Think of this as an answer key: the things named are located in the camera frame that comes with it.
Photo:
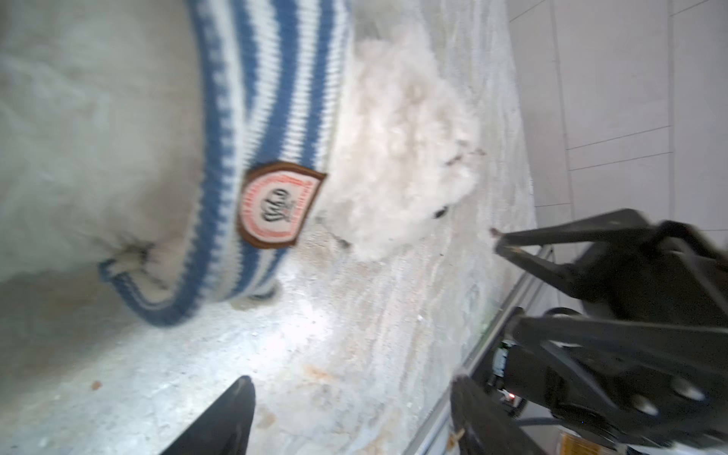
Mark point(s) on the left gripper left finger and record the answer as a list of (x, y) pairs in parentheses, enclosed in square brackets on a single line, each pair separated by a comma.
[(224, 428)]

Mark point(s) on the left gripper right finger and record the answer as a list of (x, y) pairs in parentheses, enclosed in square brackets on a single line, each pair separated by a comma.
[(481, 427)]

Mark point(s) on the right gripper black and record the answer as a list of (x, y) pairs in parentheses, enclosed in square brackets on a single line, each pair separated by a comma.
[(647, 361)]

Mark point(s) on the white teddy bear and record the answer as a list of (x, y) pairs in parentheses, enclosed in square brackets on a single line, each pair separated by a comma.
[(102, 136)]

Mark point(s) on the blue white striped knit sweater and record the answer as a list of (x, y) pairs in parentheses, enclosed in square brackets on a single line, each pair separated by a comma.
[(271, 83)]

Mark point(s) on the aluminium mounting rail frame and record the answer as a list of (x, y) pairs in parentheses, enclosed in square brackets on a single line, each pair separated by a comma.
[(437, 433)]

